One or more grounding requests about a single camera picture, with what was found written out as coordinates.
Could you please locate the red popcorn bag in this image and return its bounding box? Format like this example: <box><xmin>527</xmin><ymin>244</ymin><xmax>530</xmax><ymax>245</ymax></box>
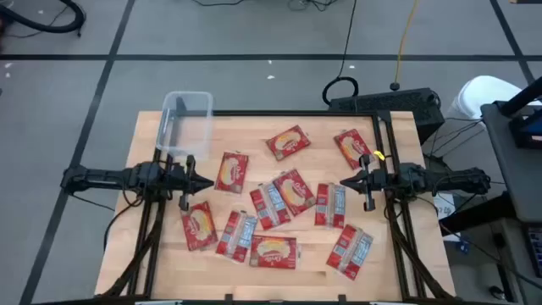
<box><xmin>325</xmin><ymin>223</ymin><xmax>374</xmax><ymax>281</ymax></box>
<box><xmin>249</xmin><ymin>181</ymin><xmax>292</xmax><ymax>232</ymax></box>
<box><xmin>213</xmin><ymin>151</ymin><xmax>250</xmax><ymax>195</ymax></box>
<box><xmin>265</xmin><ymin>124</ymin><xmax>312</xmax><ymax>162</ymax></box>
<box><xmin>313</xmin><ymin>181</ymin><xmax>347</xmax><ymax>230</ymax></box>
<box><xmin>272</xmin><ymin>168</ymin><xmax>318</xmax><ymax>218</ymax></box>
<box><xmin>214</xmin><ymin>209</ymin><xmax>258</xmax><ymax>263</ymax></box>
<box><xmin>180</xmin><ymin>200</ymin><xmax>219</xmax><ymax>252</ymax></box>
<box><xmin>333</xmin><ymin>128</ymin><xmax>376</xmax><ymax>171</ymax></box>
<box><xmin>248</xmin><ymin>235</ymin><xmax>302</xmax><ymax>270</ymax></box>

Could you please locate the thin black floor cable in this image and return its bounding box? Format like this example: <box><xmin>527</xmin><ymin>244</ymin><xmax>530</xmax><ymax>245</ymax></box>
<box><xmin>191</xmin><ymin>0</ymin><xmax>247</xmax><ymax>8</ymax></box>

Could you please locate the white plastic bag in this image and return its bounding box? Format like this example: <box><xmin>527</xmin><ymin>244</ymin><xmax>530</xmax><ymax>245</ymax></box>
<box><xmin>449</xmin><ymin>75</ymin><xmax>526</xmax><ymax>124</ymax></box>

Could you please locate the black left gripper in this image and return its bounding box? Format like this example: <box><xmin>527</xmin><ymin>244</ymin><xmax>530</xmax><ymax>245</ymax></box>
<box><xmin>168</xmin><ymin>154</ymin><xmax>215</xmax><ymax>212</ymax></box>

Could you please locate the black looped cable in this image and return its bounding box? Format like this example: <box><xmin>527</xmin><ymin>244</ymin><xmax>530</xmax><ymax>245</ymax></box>
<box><xmin>321</xmin><ymin>0</ymin><xmax>360</xmax><ymax>107</ymax></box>

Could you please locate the black arm base cable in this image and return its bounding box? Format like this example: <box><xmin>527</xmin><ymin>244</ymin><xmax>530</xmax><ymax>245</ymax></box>
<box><xmin>102</xmin><ymin>186</ymin><xmax>147</xmax><ymax>252</ymax></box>

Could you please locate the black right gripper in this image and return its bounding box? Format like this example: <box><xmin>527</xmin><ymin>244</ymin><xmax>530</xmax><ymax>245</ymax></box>
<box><xmin>340</xmin><ymin>153</ymin><xmax>389</xmax><ymax>212</ymax></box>

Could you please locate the long black floor cable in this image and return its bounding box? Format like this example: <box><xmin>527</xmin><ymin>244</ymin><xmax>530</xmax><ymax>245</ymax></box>
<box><xmin>439</xmin><ymin>223</ymin><xmax>542</xmax><ymax>290</ymax></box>

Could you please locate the white paper sheet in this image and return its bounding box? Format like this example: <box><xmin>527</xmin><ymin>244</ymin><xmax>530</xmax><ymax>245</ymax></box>
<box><xmin>432</xmin><ymin>192</ymin><xmax>462</xmax><ymax>243</ymax></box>

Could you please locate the thick black hose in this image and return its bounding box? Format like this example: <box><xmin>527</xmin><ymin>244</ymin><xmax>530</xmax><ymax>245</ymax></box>
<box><xmin>0</xmin><ymin>0</ymin><xmax>87</xmax><ymax>37</ymax></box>

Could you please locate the black pole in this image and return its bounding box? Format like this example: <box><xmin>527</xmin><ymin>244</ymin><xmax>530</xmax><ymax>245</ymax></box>
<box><xmin>498</xmin><ymin>75</ymin><xmax>542</xmax><ymax>118</ymax></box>

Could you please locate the black and blue device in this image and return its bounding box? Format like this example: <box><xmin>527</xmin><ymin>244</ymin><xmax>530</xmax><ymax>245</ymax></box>
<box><xmin>509</xmin><ymin>114</ymin><xmax>542</xmax><ymax>150</ymax></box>

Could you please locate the yellow hanging cable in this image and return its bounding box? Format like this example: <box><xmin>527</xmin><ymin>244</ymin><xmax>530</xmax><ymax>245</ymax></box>
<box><xmin>391</xmin><ymin>0</ymin><xmax>420</xmax><ymax>92</ymax></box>

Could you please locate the clear plastic bin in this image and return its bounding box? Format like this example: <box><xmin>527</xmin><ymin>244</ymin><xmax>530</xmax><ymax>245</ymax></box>
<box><xmin>155</xmin><ymin>90</ymin><xmax>214</xmax><ymax>161</ymax></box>

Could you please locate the grey cart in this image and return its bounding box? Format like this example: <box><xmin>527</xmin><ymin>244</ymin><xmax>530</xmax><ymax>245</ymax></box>
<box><xmin>480</xmin><ymin>101</ymin><xmax>542</xmax><ymax>225</ymax></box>

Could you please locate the tangled black floor cable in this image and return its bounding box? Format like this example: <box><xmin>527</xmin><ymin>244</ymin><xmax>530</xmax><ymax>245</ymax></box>
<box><xmin>287</xmin><ymin>0</ymin><xmax>340</xmax><ymax>12</ymax></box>

